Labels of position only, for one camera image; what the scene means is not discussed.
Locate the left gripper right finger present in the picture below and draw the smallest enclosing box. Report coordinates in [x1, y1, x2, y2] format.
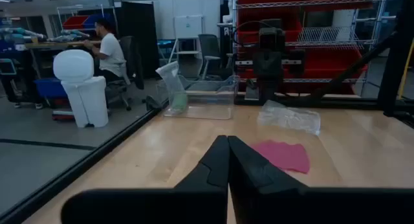
[228, 135, 414, 224]

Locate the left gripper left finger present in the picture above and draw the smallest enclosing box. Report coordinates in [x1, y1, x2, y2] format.
[61, 135, 230, 224]

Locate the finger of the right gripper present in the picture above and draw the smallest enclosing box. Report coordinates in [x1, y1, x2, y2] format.
[267, 75, 279, 102]
[257, 75, 268, 102]

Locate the pink gauze bandage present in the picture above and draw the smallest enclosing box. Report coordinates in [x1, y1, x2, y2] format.
[250, 140, 311, 175]

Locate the green bandage roll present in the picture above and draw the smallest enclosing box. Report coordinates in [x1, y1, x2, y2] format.
[171, 93, 188, 111]

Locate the crumpled clear plastic bag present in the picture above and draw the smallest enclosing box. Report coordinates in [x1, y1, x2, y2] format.
[257, 100, 321, 136]

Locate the clear plastic bin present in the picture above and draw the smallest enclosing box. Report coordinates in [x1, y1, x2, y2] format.
[157, 74, 240, 120]

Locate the grey office chair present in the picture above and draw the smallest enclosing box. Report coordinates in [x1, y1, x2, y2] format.
[197, 34, 234, 81]

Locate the white folding stand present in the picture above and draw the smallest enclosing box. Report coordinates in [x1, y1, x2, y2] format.
[168, 15, 204, 62]

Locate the black room divider panel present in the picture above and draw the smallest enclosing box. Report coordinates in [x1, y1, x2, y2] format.
[113, 1, 160, 79]

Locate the black office chair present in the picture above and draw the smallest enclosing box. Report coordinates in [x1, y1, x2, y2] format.
[105, 35, 146, 111]

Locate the person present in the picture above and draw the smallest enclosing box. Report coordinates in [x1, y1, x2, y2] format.
[83, 18, 127, 84]

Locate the white trash can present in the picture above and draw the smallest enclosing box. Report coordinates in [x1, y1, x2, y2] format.
[52, 49, 109, 128]

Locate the red white flat box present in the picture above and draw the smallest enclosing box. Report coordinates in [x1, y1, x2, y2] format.
[51, 109, 77, 122]

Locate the blue plastic storage bin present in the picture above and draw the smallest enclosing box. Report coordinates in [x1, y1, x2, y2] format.
[83, 13, 114, 29]

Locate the blue plastic tote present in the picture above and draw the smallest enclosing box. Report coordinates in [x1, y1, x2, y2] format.
[34, 77, 69, 99]

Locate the grey metal shelf rack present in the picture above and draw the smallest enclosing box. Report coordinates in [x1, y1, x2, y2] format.
[56, 3, 114, 31]

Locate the wooden desk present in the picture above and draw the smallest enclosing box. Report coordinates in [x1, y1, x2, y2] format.
[24, 39, 103, 50]

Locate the teal cloth pile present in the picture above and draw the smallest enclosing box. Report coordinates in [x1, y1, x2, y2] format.
[0, 27, 48, 43]

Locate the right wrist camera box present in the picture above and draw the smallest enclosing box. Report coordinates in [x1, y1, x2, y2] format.
[258, 27, 286, 52]

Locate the black camera cable loop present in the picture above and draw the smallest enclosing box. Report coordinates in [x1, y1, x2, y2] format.
[232, 19, 261, 47]

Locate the chrome wire shelf rack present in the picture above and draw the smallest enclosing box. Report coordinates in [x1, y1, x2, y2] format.
[232, 0, 389, 97]

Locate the white cabinet wall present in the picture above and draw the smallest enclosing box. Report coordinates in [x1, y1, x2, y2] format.
[153, 0, 221, 40]

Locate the black aluminium table frame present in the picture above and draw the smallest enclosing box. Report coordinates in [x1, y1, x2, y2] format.
[0, 0, 414, 224]

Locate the yellow strap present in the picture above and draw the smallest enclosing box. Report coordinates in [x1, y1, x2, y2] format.
[397, 39, 414, 100]

